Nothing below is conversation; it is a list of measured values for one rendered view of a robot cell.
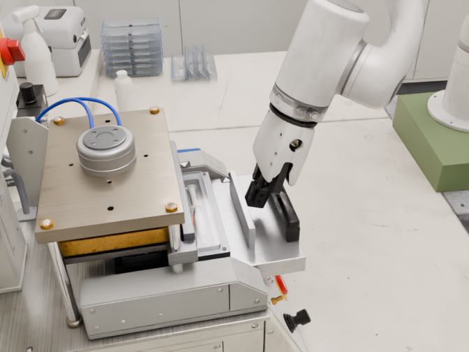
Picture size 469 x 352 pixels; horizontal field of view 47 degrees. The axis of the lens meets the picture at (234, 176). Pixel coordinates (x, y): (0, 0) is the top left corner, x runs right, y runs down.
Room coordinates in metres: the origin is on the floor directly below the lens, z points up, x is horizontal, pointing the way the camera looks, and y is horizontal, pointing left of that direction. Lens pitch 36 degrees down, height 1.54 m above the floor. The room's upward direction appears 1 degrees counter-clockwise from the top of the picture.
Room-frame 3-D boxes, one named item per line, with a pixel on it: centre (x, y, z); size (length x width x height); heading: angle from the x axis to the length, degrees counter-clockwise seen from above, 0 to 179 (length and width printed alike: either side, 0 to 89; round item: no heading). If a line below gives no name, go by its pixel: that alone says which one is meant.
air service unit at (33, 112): (0.82, 0.35, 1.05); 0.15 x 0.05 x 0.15; 11
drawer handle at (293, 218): (0.68, -0.07, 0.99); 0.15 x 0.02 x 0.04; 11
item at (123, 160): (0.64, 0.21, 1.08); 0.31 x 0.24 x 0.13; 11
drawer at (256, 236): (0.65, 0.06, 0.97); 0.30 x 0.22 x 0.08; 101
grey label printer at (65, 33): (1.63, 0.59, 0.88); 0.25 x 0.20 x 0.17; 90
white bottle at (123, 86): (1.36, 0.31, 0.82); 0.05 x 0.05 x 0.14
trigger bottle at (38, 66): (1.45, 0.56, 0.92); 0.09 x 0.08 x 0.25; 146
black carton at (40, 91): (1.31, 0.55, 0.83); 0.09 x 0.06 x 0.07; 6
